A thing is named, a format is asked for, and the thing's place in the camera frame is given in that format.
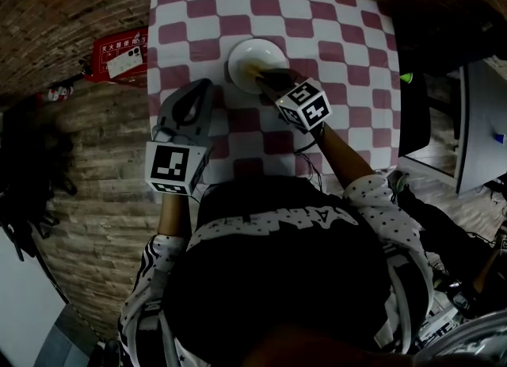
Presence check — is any person's black star-print shirt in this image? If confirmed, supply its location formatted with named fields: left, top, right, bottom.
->
left=118, top=177, right=435, bottom=367

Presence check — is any grey white desk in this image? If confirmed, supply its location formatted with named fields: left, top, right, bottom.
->
left=398, top=55, right=507, bottom=196

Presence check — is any black wheeled chair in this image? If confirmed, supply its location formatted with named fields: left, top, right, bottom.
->
left=0, top=107, right=78, bottom=262

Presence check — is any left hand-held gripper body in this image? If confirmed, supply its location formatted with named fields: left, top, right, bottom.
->
left=144, top=123, right=213, bottom=197

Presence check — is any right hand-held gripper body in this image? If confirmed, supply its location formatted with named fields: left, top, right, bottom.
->
left=275, top=77, right=332, bottom=133

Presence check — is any white plate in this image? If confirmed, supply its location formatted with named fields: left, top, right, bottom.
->
left=227, top=38, right=288, bottom=96

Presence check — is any black desk chair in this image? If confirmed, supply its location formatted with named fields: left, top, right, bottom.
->
left=398, top=74, right=431, bottom=159

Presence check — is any person's right forearm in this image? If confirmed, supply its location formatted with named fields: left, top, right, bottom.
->
left=316, top=123, right=375, bottom=188

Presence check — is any pink white checkered tablecloth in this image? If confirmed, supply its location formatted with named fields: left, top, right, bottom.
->
left=147, top=0, right=402, bottom=186

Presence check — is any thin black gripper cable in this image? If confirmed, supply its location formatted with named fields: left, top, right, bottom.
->
left=295, top=139, right=324, bottom=190

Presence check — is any white phone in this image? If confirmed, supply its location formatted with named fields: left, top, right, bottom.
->
left=105, top=46, right=143, bottom=79

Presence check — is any black jacket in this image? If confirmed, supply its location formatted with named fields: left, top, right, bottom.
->
left=378, top=0, right=507, bottom=77

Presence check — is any red fire extinguisher box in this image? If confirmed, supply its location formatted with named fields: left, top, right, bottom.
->
left=93, top=28, right=150, bottom=85

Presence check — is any person's left forearm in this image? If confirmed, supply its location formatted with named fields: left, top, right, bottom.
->
left=157, top=193, right=193, bottom=239

